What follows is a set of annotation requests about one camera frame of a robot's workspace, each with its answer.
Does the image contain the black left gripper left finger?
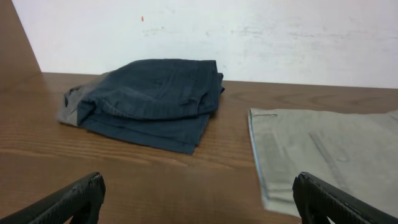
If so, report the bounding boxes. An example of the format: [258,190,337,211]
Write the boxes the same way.
[1,172,106,224]

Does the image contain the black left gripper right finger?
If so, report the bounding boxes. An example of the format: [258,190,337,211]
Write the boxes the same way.
[292,172,397,224]

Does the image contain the light khaki shorts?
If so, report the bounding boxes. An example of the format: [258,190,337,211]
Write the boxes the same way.
[248,108,397,216]

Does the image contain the folded grey shorts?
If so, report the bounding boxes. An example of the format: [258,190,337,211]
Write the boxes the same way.
[56,72,110,126]

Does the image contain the folded navy blue shorts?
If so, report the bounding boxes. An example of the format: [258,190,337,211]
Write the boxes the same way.
[76,59,224,154]

